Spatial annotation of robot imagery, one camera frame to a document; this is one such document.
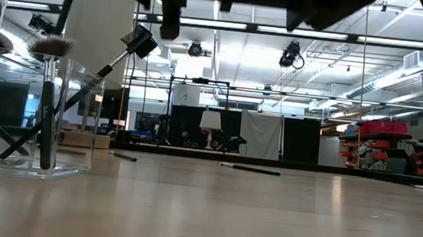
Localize black comb eyebrow brush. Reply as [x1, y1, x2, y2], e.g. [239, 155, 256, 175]
[0, 12, 161, 174]

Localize fluffy powder makeup brush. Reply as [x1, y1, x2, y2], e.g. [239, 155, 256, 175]
[16, 33, 77, 173]

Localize white shade wooden base lamp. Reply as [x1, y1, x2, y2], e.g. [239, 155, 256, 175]
[47, 0, 137, 152]

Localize white LED strip light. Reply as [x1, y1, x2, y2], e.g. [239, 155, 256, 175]
[356, 34, 423, 49]
[154, 14, 248, 31]
[6, 0, 52, 11]
[256, 24, 350, 41]

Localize black television screen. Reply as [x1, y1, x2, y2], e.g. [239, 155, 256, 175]
[98, 84, 131, 128]

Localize white sign board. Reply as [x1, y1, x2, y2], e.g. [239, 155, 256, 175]
[171, 83, 202, 108]

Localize dark computer monitor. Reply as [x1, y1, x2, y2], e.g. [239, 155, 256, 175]
[134, 110, 170, 133]

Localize clear acrylic container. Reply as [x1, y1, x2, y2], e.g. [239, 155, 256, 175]
[0, 46, 109, 184]

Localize small white table lamp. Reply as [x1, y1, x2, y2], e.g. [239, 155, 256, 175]
[197, 109, 223, 152]

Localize black backdrop panel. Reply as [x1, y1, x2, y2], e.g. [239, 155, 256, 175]
[280, 115, 323, 165]
[168, 103, 244, 152]

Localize black device on stand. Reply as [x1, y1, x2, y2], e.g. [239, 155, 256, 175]
[216, 133, 249, 155]

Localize white hanging cloth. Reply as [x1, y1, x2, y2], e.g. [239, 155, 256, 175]
[237, 109, 286, 161]

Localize white cabinet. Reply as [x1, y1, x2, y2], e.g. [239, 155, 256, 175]
[317, 134, 344, 168]

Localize shelf rack with red bins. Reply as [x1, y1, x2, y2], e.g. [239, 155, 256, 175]
[335, 115, 423, 177]

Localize white ceiling vent box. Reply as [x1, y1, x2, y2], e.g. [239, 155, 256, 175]
[402, 50, 422, 72]

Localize thin black hanging cable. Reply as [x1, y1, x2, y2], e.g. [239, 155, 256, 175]
[137, 0, 158, 144]
[122, 2, 143, 143]

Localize black metal frame stand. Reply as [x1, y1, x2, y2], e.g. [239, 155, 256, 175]
[162, 74, 233, 151]

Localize silver ribbed air duct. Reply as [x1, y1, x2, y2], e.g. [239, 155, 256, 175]
[2, 15, 33, 54]

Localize black overhead frame beam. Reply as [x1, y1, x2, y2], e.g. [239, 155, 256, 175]
[5, 0, 423, 50]

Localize black ceiling camera with cable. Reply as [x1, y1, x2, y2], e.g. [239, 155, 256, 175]
[278, 39, 307, 70]

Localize black aluminium table frame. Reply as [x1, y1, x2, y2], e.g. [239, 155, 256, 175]
[107, 139, 423, 188]

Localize long silver ceiling duct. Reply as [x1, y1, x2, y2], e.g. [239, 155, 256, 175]
[345, 44, 423, 107]

